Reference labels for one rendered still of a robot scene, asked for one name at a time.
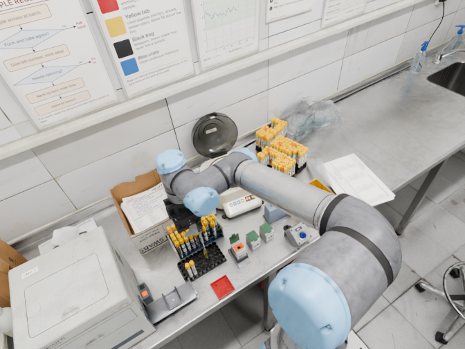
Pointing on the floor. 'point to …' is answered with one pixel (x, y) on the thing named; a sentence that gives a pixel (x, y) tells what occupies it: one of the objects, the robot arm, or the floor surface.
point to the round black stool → (450, 300)
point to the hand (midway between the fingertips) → (198, 230)
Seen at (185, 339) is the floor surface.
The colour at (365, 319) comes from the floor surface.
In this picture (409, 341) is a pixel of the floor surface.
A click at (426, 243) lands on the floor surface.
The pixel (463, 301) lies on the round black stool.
